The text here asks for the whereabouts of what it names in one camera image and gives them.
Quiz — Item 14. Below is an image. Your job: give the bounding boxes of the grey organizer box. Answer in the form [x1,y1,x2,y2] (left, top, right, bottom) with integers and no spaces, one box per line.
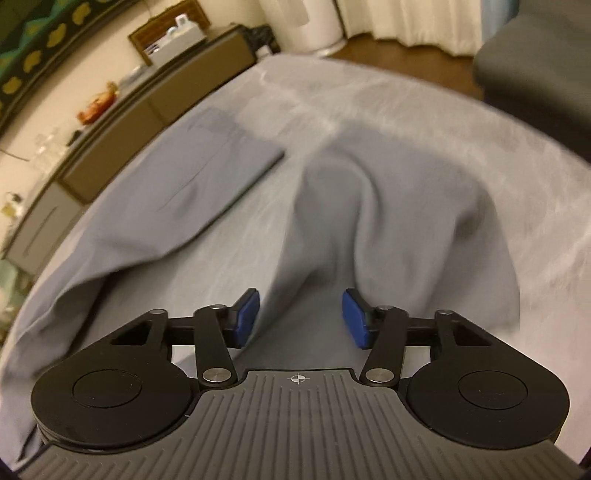
[143,23,208,65]

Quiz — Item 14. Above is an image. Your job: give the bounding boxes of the dark grey chair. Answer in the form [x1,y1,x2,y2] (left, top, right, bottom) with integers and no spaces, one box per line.
[473,0,591,162]

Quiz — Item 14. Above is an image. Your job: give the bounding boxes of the white tower air purifier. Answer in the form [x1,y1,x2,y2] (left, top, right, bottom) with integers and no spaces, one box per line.
[265,0,347,58]

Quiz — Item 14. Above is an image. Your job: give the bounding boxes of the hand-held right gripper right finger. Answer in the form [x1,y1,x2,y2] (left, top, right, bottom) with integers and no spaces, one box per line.
[342,287,497,386]

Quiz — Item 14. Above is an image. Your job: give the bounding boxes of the long brown grey sideboard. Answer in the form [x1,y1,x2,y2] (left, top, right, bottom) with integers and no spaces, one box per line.
[0,28,257,278]

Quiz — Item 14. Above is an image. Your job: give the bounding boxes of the cream curtain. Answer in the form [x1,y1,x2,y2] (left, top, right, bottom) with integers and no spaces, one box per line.
[335,0,522,51]

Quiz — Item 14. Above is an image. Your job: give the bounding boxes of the grey pants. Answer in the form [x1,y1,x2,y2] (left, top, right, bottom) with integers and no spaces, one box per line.
[0,107,520,464]

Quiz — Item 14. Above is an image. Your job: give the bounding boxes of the clear glass bottles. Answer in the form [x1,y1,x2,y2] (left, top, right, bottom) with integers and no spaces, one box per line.
[30,129,70,167]

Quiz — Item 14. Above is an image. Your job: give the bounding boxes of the dark patterned wall hanging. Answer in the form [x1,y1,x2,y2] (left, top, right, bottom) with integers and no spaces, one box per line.
[0,0,144,134]

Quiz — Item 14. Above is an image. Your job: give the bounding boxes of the black bag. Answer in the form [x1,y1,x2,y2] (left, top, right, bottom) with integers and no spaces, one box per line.
[252,25,280,58]

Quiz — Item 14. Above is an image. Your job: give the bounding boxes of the brown framed box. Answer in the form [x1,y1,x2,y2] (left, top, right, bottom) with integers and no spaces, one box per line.
[128,11,204,51]

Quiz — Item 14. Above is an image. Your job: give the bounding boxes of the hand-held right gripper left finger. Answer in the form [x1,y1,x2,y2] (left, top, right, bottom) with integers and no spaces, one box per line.
[108,288,262,388]

